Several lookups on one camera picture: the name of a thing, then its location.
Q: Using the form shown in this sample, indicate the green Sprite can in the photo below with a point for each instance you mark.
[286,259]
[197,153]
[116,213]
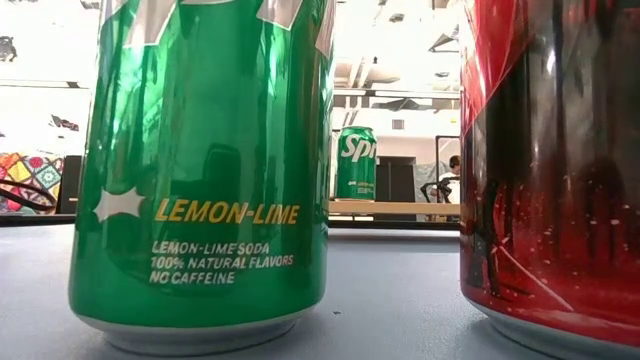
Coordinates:
[356,170]
[200,150]

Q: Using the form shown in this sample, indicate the wooden shelf black frame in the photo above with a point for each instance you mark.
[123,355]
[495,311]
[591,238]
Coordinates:
[400,208]

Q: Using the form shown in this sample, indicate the black double door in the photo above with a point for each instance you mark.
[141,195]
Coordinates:
[395,180]

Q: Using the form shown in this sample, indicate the person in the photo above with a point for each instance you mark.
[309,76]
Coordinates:
[452,185]

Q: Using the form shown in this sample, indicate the blue table mat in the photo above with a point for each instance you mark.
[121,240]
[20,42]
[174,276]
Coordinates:
[390,300]

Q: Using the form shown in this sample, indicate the red Coca-Cola can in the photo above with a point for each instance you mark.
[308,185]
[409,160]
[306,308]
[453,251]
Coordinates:
[550,200]

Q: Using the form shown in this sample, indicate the black tall box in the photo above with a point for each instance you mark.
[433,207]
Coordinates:
[70,185]

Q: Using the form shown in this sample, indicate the colourful patchwork quilt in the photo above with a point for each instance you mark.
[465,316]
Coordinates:
[35,170]

